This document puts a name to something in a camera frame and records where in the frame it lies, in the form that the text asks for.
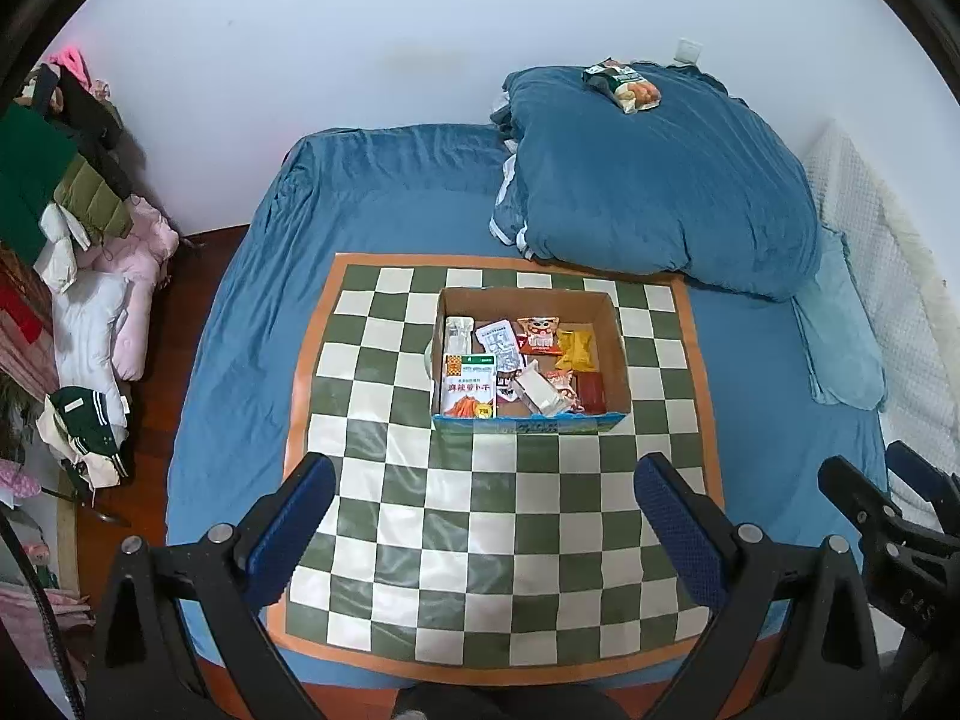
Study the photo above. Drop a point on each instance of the white wall socket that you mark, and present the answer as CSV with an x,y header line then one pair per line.
x,y
688,51

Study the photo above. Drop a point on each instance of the yellow snack packet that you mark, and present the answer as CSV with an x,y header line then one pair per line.
x,y
577,349

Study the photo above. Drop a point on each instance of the brown cardboard box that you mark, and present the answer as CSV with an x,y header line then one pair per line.
x,y
619,345

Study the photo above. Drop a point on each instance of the dark red snack packet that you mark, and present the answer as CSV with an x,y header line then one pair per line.
x,y
592,391

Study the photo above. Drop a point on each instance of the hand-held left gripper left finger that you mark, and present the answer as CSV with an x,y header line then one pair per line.
x,y
300,517

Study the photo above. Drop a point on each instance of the pink jacket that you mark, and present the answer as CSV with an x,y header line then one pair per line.
x,y
146,255

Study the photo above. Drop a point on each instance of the green white checkered mat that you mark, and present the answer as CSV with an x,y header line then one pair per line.
x,y
487,525

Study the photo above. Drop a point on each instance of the black garment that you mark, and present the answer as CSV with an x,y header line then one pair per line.
x,y
82,109

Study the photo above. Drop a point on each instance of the dark green cloth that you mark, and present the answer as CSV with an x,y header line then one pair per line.
x,y
22,187

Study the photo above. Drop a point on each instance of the orange carrot snack packet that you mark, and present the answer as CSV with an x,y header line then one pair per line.
x,y
466,386

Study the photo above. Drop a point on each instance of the blue duvet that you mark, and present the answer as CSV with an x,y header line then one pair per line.
x,y
660,187

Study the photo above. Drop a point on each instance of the light blue pillow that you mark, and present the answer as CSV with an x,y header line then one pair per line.
x,y
840,330

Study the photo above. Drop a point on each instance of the green orange snack bag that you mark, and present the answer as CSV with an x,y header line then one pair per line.
x,y
622,84

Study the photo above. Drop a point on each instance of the olive puffer jacket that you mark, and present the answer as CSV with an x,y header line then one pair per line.
x,y
90,195

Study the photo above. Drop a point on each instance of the white brown snack packet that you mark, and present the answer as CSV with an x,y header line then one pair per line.
x,y
544,390

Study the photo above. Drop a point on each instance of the grey white snack packet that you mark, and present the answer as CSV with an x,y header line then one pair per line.
x,y
457,334

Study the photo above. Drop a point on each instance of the orange panda snack packet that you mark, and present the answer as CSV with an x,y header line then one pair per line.
x,y
540,334

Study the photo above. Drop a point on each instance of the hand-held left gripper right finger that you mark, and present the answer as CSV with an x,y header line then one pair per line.
x,y
675,532

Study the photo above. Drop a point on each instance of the green white garment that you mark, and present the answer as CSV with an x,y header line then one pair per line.
x,y
82,427

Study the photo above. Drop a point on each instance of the white jacket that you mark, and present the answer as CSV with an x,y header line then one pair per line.
x,y
86,330

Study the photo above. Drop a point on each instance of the white knitted blanket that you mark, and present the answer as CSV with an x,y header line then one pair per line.
x,y
885,240

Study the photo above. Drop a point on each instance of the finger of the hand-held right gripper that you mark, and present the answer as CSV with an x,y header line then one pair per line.
x,y
859,491
926,476

